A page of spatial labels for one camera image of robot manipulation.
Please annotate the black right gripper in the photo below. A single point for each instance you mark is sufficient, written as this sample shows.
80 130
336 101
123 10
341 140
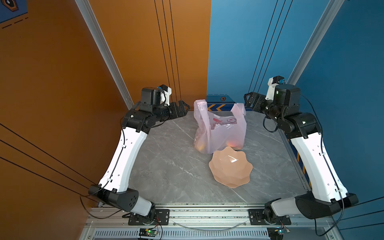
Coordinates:
260 99

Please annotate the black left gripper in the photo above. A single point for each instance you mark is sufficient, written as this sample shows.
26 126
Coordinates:
175 114

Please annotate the pink printed plastic bag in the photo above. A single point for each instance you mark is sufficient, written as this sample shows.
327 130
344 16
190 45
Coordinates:
216 132

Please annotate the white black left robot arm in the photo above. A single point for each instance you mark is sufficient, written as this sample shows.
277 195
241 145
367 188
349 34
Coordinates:
113 188

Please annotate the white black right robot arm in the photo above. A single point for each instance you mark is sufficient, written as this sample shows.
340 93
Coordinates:
328 195

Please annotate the beige wavy fruit plate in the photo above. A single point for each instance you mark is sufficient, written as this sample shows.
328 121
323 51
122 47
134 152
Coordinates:
230 168

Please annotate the left green circuit board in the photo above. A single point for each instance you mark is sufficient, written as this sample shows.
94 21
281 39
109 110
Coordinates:
148 233

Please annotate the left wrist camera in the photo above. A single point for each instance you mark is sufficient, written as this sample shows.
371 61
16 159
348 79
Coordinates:
165 94

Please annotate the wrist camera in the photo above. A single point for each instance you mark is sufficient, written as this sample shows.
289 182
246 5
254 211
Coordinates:
165 94
272 83

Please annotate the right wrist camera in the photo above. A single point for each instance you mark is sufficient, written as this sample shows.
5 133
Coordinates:
272 83

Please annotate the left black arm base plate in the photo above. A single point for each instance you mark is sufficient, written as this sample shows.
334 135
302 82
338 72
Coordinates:
161 216

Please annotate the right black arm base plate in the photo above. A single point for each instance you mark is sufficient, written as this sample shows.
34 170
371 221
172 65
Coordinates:
258 218

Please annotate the right aluminium corner post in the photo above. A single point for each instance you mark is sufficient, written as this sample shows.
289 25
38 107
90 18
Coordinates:
319 32

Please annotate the aluminium corner post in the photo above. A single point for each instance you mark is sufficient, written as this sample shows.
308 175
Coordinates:
101 42
319 32

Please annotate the left aluminium corner post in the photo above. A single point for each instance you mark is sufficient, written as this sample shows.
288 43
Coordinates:
101 42

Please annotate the aluminium front rail frame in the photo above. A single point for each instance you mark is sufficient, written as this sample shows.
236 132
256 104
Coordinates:
205 222

